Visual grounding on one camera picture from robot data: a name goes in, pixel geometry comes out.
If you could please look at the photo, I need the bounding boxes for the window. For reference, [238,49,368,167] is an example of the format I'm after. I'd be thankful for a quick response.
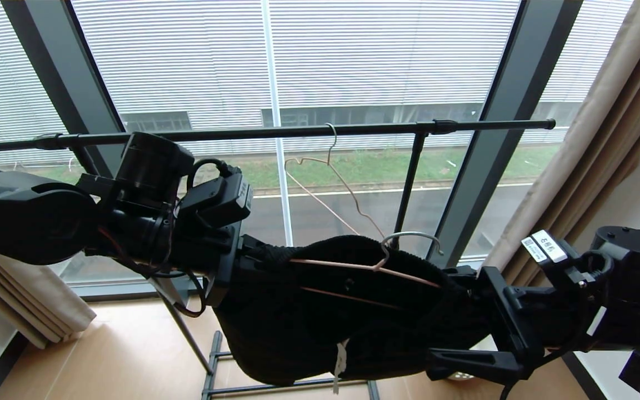
[0,0,634,295]

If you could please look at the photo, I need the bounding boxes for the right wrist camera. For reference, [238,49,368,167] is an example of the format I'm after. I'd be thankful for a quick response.
[522,229,615,289]

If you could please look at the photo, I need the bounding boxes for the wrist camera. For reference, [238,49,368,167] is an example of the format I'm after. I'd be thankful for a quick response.
[522,229,615,289]
[178,158,254,228]

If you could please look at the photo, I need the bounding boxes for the pink clothes hanger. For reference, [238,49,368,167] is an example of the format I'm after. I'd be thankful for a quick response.
[289,232,444,310]
[285,123,386,239]

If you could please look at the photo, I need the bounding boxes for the black clothes rack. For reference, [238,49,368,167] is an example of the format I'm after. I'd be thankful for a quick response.
[0,118,557,400]

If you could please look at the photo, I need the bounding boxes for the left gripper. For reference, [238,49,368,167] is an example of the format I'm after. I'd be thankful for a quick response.
[103,210,244,307]

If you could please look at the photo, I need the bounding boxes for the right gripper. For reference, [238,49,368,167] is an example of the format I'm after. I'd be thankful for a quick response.
[427,266,604,385]

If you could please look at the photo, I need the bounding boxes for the beige curtain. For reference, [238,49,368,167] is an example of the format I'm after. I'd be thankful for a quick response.
[0,253,97,349]
[484,0,640,287]

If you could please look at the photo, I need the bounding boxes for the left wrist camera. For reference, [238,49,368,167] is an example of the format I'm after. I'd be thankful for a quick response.
[178,158,254,228]

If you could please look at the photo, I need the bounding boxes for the black shorts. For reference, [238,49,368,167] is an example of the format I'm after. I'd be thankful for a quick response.
[214,234,490,387]

